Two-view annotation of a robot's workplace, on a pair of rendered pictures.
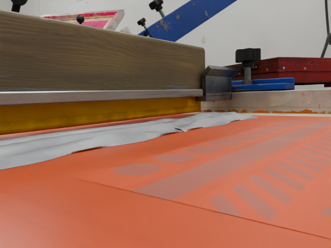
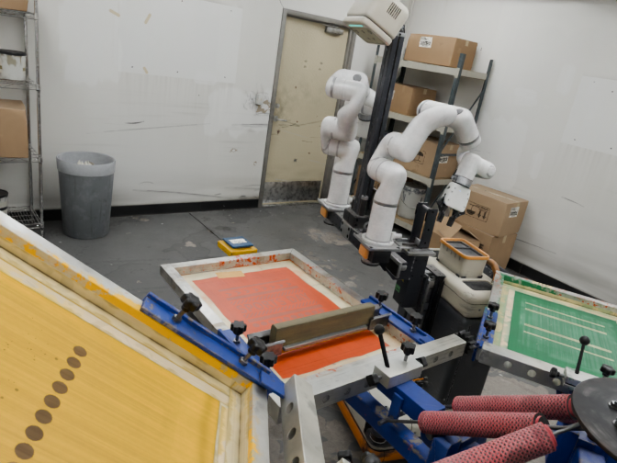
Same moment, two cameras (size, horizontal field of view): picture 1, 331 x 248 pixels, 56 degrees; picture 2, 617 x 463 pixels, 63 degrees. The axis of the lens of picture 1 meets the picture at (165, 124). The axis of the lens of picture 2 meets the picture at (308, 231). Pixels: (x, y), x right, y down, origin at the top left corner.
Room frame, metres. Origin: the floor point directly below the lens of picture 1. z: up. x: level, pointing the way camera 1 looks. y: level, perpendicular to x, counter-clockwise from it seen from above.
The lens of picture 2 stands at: (1.67, 0.26, 1.80)
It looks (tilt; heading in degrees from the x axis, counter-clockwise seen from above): 20 degrees down; 192
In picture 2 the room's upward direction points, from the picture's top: 10 degrees clockwise
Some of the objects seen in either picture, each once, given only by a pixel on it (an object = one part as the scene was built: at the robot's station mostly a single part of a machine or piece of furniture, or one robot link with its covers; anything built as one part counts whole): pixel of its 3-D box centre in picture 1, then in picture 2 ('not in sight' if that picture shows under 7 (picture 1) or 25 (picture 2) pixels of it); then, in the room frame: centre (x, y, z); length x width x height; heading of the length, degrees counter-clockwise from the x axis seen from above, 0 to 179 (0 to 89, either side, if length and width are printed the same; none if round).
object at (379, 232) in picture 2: not in sight; (384, 221); (-0.20, 0.14, 1.21); 0.16 x 0.13 x 0.15; 124
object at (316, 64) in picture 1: (296, 74); not in sight; (1.39, -0.59, 1.06); 0.61 x 0.46 x 0.12; 112
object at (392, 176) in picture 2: not in sight; (387, 182); (-0.20, 0.12, 1.37); 0.13 x 0.10 x 0.16; 43
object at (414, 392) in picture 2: not in sight; (409, 397); (0.56, 0.35, 1.02); 0.17 x 0.06 x 0.05; 52
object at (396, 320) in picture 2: not in sight; (393, 325); (0.15, 0.27, 0.98); 0.30 x 0.05 x 0.07; 52
